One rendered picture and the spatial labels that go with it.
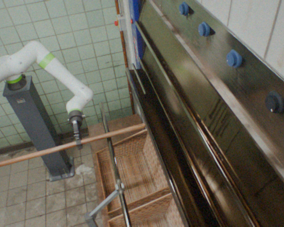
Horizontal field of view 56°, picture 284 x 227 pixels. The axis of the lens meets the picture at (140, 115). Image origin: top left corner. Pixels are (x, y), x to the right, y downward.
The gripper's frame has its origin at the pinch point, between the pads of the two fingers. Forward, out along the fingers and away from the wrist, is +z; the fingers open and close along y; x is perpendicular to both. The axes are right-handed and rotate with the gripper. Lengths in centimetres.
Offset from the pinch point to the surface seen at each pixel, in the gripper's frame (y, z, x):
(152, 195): 40, 27, -37
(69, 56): 11, -124, 0
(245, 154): -62, 78, -54
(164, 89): -32, 8, -54
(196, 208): -21, 70, -45
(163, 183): 46, 17, -47
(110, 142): 1.7, 5.0, -18.3
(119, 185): 1.7, 36.3, -17.7
